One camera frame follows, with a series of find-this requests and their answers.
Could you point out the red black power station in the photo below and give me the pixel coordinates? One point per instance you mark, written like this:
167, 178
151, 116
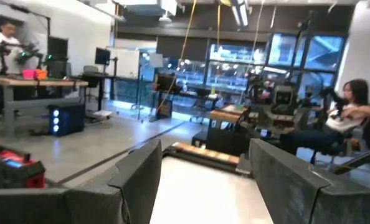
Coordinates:
13, 171

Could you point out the black floor box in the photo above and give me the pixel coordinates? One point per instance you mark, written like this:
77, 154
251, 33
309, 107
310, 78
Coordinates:
228, 141

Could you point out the whiteboard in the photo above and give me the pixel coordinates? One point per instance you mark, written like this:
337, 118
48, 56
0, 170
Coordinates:
126, 62

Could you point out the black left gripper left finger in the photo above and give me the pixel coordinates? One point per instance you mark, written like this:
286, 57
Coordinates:
79, 205

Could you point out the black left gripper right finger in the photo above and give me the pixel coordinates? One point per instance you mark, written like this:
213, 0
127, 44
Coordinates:
297, 199

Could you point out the orange bin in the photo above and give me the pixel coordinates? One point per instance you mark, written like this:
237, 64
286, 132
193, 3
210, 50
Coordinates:
41, 74

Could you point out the pink bin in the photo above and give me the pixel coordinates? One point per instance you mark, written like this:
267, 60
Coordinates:
28, 74

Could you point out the background black robot arm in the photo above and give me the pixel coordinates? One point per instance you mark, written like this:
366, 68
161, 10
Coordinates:
26, 54

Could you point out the black monitor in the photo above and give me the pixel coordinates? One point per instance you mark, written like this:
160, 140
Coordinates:
102, 56

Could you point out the person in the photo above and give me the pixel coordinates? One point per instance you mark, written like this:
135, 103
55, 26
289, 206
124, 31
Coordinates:
344, 121
4, 43

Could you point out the wooden workbench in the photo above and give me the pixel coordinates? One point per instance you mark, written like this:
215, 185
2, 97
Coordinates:
32, 83

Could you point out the computer tower blue lights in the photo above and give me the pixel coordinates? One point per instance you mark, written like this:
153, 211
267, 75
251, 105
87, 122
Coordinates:
66, 119

